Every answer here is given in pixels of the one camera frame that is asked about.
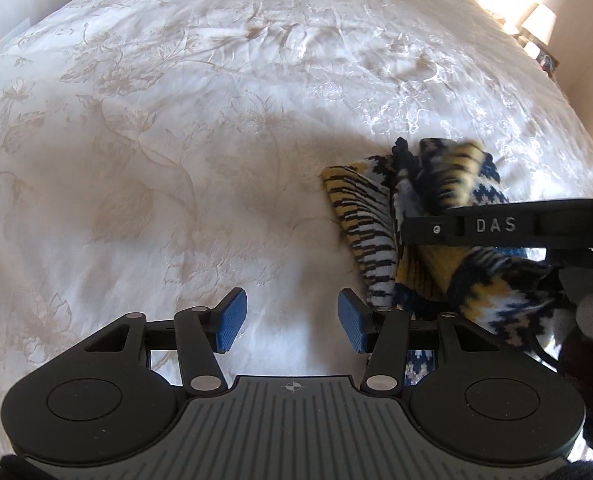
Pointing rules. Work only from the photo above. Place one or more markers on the cream shade table lamp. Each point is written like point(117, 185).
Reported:
point(538, 22)

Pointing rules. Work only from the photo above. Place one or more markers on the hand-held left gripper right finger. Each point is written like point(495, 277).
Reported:
point(354, 322)

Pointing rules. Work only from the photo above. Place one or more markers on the dark photo frame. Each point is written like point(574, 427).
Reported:
point(547, 61)

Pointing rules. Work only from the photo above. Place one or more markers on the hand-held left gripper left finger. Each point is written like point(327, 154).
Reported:
point(231, 319)

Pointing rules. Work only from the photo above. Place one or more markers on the cream floral bedspread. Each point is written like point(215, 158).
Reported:
point(176, 135)

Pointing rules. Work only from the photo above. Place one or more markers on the navy yellow patterned knit sweater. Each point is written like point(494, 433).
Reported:
point(371, 220)

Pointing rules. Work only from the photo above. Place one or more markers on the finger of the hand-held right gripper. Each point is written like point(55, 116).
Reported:
point(456, 230)

